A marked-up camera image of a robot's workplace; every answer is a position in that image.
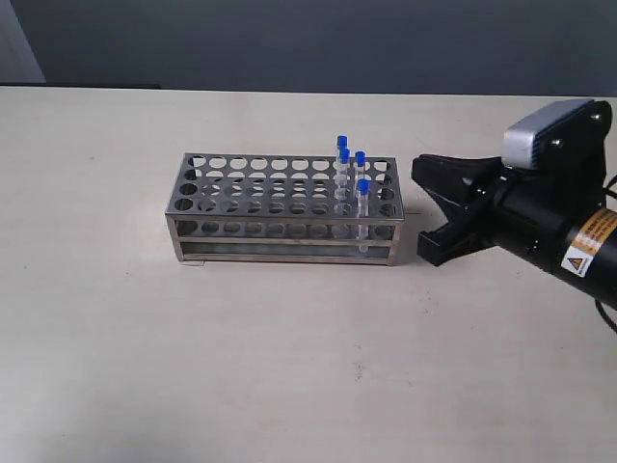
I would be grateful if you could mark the stainless steel test tube rack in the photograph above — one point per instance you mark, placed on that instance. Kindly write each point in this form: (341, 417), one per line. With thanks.
(266, 208)

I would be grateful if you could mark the blue capped tube front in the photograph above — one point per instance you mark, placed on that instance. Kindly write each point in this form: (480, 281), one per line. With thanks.
(362, 207)

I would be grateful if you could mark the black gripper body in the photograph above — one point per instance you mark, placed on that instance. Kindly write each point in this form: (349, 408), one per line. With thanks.
(527, 213)

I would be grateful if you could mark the blue capped tube back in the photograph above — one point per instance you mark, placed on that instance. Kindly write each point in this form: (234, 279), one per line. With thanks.
(341, 144)

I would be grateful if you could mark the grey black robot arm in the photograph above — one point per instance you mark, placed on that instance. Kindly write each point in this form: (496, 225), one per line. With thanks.
(589, 256)

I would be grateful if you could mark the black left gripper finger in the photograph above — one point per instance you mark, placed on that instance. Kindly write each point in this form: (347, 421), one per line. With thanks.
(454, 184)

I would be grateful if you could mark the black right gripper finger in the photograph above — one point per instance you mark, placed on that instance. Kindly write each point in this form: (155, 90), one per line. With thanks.
(455, 239)

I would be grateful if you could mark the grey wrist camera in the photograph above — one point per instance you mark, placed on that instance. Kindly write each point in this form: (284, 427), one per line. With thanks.
(564, 139)

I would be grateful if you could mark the blue capped tube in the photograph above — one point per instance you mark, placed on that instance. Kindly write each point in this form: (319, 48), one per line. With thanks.
(342, 179)
(362, 207)
(341, 144)
(359, 169)

